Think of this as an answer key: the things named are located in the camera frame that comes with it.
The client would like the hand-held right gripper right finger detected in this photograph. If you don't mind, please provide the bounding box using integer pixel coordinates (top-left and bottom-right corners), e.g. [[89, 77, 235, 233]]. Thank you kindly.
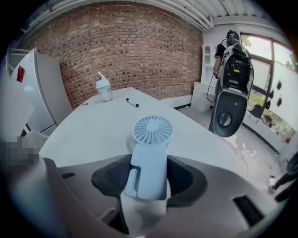
[[151, 155, 279, 238]]

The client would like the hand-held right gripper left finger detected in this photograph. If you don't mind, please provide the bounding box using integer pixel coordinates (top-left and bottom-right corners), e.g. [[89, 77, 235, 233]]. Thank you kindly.
[[43, 154, 133, 238]]

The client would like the light blue handheld fan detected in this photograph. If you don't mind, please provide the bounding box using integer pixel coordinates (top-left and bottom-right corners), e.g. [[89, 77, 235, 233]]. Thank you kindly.
[[125, 115, 173, 201]]

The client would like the black marker pen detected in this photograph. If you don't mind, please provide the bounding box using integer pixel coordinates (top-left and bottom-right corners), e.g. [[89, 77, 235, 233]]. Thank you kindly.
[[125, 97, 140, 108]]

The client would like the clear bottle with white lid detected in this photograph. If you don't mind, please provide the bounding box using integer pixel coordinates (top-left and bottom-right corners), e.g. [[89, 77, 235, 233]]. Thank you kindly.
[[95, 71, 115, 103]]

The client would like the white refrigerator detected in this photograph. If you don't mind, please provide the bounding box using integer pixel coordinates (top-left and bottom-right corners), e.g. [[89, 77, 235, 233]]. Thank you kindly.
[[10, 47, 74, 134]]

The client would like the large window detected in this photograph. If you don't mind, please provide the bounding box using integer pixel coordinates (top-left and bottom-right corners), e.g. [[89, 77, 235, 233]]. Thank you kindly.
[[239, 32, 298, 145]]

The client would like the red tag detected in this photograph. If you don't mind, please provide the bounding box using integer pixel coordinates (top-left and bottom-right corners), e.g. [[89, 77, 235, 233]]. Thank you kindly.
[[16, 65, 25, 84]]

